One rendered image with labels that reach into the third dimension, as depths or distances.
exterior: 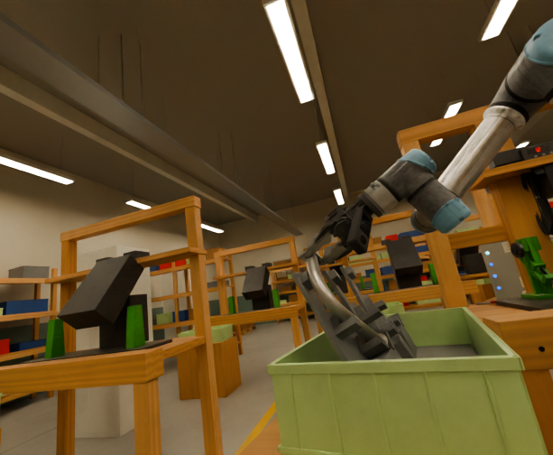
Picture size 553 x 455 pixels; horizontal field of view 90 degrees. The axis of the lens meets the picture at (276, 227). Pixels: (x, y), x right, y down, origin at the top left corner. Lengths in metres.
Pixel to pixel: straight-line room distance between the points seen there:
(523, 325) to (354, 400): 0.75
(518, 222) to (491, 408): 1.42
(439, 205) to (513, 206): 1.24
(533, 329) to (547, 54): 0.78
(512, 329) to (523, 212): 0.86
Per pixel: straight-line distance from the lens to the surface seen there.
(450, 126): 1.99
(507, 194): 1.92
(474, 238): 1.91
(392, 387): 0.56
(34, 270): 6.57
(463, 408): 0.57
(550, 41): 0.85
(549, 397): 1.27
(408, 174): 0.69
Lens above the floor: 1.10
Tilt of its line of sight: 13 degrees up
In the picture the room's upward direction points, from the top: 9 degrees counter-clockwise
